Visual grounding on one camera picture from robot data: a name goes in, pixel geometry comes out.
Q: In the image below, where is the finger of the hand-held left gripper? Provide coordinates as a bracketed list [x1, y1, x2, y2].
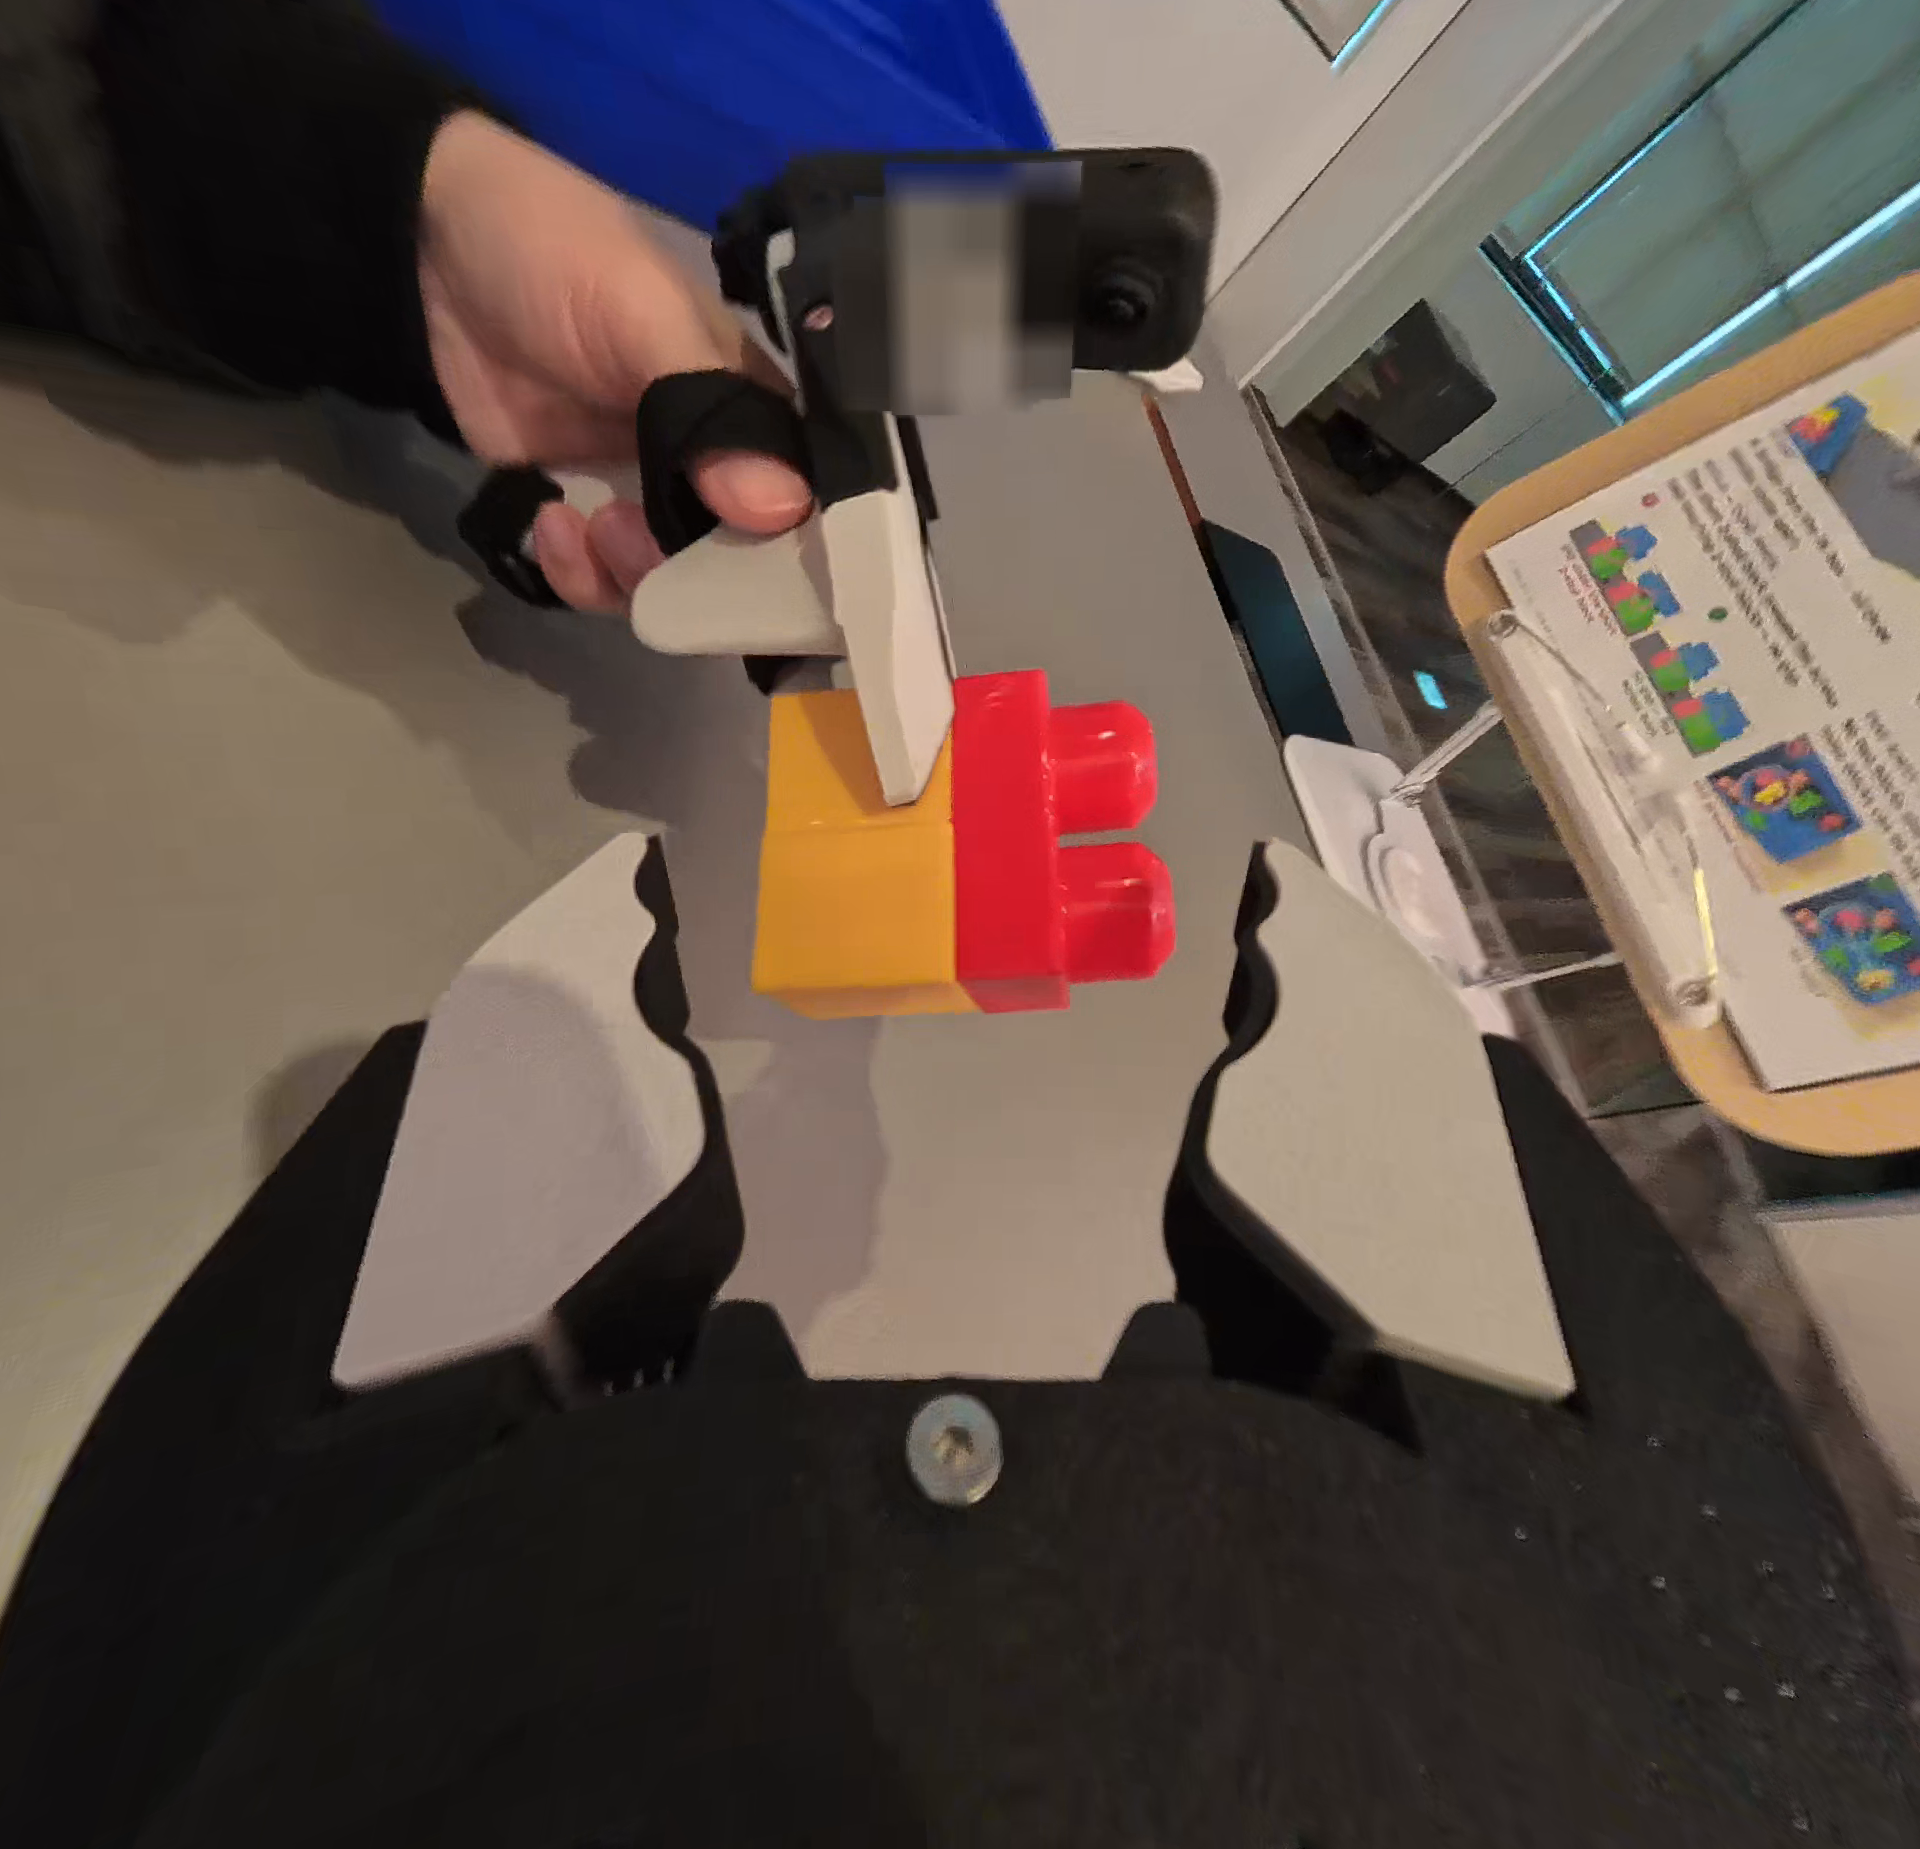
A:
[628, 517, 857, 665]
[818, 483, 966, 813]

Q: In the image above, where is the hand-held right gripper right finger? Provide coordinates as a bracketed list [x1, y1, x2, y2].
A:
[1180, 837, 1583, 1406]

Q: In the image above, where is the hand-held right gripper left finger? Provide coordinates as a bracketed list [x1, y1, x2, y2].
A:
[333, 831, 747, 1396]

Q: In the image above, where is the yellow mega block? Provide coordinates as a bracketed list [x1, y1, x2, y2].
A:
[762, 687, 968, 841]
[748, 817, 980, 1020]

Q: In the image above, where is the red mega block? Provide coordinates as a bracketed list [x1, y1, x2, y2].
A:
[948, 671, 1183, 1020]

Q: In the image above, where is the blue storage bin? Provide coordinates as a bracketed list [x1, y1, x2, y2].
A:
[314, 0, 1057, 233]

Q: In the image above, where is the person's left hand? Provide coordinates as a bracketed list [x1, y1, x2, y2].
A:
[415, 107, 821, 617]

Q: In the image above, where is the dark tablet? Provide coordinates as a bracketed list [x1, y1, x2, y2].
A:
[1194, 517, 1398, 763]

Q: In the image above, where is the instruction sheet board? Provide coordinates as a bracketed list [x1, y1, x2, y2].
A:
[1444, 322, 1920, 1163]

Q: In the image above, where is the glass window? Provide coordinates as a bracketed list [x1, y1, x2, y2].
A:
[1212, 0, 1920, 429]

